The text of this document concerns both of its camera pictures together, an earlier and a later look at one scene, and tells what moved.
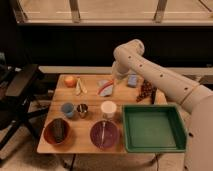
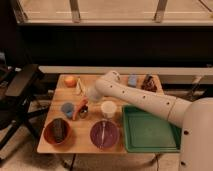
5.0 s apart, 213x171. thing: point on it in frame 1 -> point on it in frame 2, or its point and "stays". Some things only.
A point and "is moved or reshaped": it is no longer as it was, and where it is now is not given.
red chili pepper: x=107 y=84 is moved or reshaped
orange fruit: x=70 y=82 stays
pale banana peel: x=81 y=86 stays
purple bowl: x=104 y=134 stays
